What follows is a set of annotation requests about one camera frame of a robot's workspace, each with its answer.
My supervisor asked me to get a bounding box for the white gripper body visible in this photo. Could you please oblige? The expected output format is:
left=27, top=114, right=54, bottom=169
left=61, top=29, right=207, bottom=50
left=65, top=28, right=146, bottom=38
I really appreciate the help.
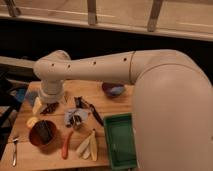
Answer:
left=38, top=81, right=64, bottom=104

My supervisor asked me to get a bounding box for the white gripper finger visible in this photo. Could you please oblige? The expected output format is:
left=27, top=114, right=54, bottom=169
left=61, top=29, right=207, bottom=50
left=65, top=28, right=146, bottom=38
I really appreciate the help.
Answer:
left=32, top=98, right=42, bottom=115

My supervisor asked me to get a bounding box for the black eraser block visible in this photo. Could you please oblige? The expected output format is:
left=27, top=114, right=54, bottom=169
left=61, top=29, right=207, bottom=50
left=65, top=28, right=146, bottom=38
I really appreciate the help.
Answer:
left=35, top=121, right=52, bottom=143

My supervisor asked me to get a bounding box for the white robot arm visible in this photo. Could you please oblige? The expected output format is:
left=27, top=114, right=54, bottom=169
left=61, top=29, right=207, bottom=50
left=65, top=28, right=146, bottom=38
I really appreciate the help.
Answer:
left=34, top=49, right=213, bottom=171

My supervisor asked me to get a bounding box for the green plastic tray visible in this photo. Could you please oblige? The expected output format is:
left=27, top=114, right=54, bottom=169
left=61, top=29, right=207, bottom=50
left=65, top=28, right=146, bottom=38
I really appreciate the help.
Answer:
left=103, top=113, right=137, bottom=170

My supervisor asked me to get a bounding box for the blue grey sponge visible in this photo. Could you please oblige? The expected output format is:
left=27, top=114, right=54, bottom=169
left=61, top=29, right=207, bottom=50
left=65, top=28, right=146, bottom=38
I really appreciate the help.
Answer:
left=25, top=91, right=38, bottom=106

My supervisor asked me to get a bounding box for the dark grape bunch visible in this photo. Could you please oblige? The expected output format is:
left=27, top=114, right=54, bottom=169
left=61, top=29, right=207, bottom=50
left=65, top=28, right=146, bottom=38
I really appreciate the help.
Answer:
left=42, top=102, right=59, bottom=115

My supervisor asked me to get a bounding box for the yellow round fruit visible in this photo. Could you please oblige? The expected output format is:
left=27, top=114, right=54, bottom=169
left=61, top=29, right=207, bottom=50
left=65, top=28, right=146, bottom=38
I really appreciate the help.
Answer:
left=26, top=117, right=39, bottom=129

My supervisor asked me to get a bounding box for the black chair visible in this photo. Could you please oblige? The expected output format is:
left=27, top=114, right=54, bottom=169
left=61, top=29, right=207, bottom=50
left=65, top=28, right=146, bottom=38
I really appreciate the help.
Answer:
left=0, top=70, right=27, bottom=159

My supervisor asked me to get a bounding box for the orange red bowl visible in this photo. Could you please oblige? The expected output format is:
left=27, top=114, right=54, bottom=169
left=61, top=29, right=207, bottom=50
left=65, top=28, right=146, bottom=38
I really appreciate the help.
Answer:
left=29, top=120, right=57, bottom=149

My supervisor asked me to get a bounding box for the metal spoon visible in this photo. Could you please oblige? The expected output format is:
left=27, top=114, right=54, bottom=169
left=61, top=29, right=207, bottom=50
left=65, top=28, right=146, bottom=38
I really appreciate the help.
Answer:
left=12, top=137, right=19, bottom=167

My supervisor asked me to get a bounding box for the dark purple bowl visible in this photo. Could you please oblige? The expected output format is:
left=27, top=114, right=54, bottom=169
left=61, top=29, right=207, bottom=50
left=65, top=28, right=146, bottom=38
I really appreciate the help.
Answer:
left=102, top=83, right=125, bottom=98

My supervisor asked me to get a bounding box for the black handled tool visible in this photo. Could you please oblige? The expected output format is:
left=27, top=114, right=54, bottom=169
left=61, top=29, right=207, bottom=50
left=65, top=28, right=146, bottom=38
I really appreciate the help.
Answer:
left=74, top=97, right=104, bottom=126

